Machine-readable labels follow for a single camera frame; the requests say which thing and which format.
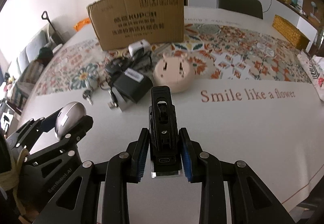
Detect silver oval mouse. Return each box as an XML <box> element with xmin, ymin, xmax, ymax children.
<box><xmin>54</xmin><ymin>101</ymin><xmax>86</xmax><ymax>141</ymax></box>

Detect black power adapter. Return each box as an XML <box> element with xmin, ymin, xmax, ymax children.
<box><xmin>114</xmin><ymin>68</ymin><xmax>153</xmax><ymax>103</ymax></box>

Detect black rectangular device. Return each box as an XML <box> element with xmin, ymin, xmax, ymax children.
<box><xmin>149</xmin><ymin>86</ymin><xmax>182</xmax><ymax>178</ymax></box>

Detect pink round deer toy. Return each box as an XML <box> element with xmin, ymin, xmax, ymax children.
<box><xmin>153</xmin><ymin>53</ymin><xmax>195</xmax><ymax>93</ymax></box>

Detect grey sofa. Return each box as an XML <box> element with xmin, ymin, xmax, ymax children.
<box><xmin>6</xmin><ymin>30</ymin><xmax>53</xmax><ymax>79</ymax></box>

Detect black round plug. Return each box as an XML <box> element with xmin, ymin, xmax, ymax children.
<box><xmin>104</xmin><ymin>57</ymin><xmax>129</xmax><ymax>75</ymax></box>

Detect white cube charger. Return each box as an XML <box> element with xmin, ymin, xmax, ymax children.
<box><xmin>128</xmin><ymin>39</ymin><xmax>151</xmax><ymax>57</ymax></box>

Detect white patterned bag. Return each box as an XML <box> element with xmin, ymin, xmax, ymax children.
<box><xmin>297</xmin><ymin>50</ymin><xmax>324</xmax><ymax>101</ymax></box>

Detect patterned floral table mat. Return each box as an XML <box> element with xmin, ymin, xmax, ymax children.
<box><xmin>35</xmin><ymin>23</ymin><xmax>310</xmax><ymax>96</ymax></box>

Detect brown cardboard box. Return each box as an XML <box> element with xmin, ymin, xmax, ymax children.
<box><xmin>87</xmin><ymin>0</ymin><xmax>184</xmax><ymax>51</ymax></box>

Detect woven yellow basket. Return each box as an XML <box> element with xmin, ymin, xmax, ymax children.
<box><xmin>272</xmin><ymin>15</ymin><xmax>310</xmax><ymax>50</ymax></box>

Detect black dining chair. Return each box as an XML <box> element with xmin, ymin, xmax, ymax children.
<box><xmin>216</xmin><ymin>0</ymin><xmax>263</xmax><ymax>19</ymax></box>

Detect vacuum cleaner handle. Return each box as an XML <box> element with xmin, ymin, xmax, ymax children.
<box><xmin>41</xmin><ymin>11</ymin><xmax>65</xmax><ymax>45</ymax></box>

